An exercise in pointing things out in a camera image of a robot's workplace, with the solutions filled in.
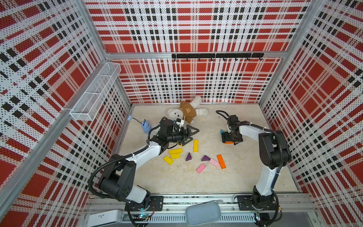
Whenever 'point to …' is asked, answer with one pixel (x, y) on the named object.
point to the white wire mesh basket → (87, 107)
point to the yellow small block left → (168, 160)
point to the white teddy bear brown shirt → (189, 110)
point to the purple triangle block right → (205, 158)
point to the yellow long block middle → (176, 151)
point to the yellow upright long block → (196, 145)
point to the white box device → (104, 217)
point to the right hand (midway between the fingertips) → (231, 139)
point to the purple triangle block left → (188, 157)
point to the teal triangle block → (221, 131)
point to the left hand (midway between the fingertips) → (198, 134)
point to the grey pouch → (203, 212)
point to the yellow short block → (175, 156)
